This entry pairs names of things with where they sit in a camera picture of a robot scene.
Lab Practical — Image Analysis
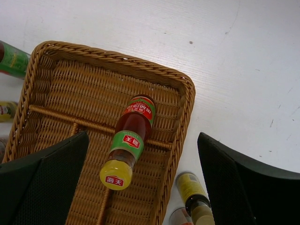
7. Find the beige-cap yellow-label bottle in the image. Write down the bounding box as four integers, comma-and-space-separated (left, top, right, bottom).
175, 172, 215, 225

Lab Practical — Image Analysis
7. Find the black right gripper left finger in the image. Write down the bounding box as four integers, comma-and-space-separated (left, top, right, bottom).
0, 131, 89, 225

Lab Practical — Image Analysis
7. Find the woven wicker basket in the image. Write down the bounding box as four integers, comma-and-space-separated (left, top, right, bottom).
3, 41, 195, 225

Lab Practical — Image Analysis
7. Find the yellow-cap ketchup bottle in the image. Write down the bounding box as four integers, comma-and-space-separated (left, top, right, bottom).
99, 94, 156, 190

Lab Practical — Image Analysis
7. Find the white-lid spice jar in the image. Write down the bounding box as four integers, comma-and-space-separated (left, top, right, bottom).
169, 207, 193, 225

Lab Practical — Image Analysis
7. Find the green-label ketchup bottle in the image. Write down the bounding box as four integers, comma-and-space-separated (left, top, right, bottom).
0, 41, 31, 79

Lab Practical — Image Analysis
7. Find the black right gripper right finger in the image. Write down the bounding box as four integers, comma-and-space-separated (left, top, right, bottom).
197, 132, 300, 225

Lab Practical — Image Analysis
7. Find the yellow-label dark-cap bottle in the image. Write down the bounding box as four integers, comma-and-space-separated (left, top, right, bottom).
0, 101, 17, 122

